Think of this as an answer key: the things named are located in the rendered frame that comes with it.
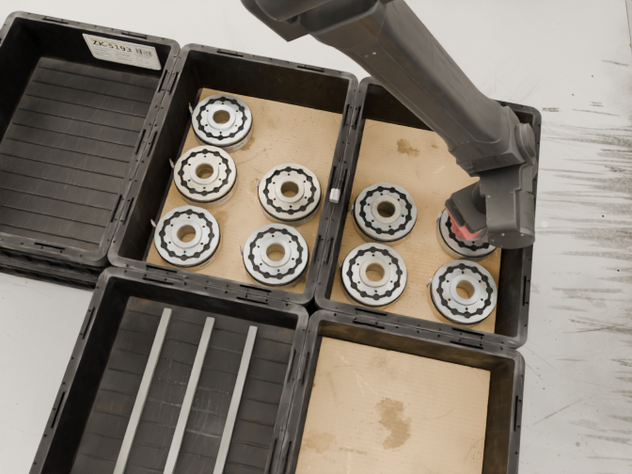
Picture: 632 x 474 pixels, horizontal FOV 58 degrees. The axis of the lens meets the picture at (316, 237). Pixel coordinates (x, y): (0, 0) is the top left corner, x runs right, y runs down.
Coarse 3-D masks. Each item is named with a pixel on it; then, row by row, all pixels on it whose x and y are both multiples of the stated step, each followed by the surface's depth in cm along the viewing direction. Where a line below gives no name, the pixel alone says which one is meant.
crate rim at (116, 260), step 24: (192, 48) 95; (216, 48) 95; (312, 72) 94; (336, 72) 94; (168, 96) 91; (336, 144) 89; (144, 168) 86; (336, 168) 88; (120, 216) 84; (120, 240) 82; (120, 264) 81; (144, 264) 81; (312, 264) 82; (240, 288) 80; (264, 288) 80; (312, 288) 81
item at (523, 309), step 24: (360, 96) 92; (336, 216) 85; (336, 240) 83; (528, 264) 83; (528, 288) 82; (360, 312) 79; (384, 312) 80; (528, 312) 80; (456, 336) 79; (480, 336) 79; (504, 336) 79
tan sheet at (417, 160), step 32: (384, 128) 102; (384, 160) 100; (416, 160) 100; (448, 160) 100; (352, 192) 97; (416, 192) 98; (448, 192) 98; (352, 224) 95; (416, 224) 96; (416, 256) 93; (448, 256) 94; (416, 288) 91
